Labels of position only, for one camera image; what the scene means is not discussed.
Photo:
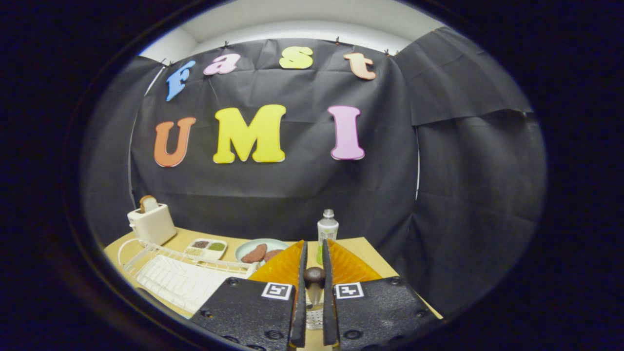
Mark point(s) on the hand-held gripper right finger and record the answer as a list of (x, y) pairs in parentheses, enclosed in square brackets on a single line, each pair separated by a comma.
[(327, 312)]

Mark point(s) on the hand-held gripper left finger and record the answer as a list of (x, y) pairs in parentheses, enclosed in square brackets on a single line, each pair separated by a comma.
[(301, 312)]

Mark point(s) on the clear cutlery basket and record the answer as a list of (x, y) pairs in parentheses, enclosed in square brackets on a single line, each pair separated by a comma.
[(314, 319)]

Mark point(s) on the small plate with meat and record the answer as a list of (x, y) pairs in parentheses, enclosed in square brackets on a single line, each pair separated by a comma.
[(275, 243)]

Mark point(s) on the brown meat piece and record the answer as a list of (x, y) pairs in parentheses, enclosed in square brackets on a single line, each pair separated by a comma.
[(272, 255), (253, 253)]

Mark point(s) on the green drink bottle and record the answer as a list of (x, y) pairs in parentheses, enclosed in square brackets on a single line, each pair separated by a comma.
[(327, 229)]

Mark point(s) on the white divided seasoning tray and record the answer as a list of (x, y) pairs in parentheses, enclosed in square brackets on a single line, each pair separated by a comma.
[(207, 253)]

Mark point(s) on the black backdrop cloth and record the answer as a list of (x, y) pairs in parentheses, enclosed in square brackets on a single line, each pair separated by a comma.
[(292, 195)]

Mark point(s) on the white ribbed drain mat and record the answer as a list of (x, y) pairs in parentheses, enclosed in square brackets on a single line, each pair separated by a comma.
[(180, 282)]

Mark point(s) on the white toaster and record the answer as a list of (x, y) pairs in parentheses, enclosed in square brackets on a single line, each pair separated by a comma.
[(153, 225)]

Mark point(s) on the bread slice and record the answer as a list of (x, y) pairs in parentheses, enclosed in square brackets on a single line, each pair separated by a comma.
[(148, 204)]

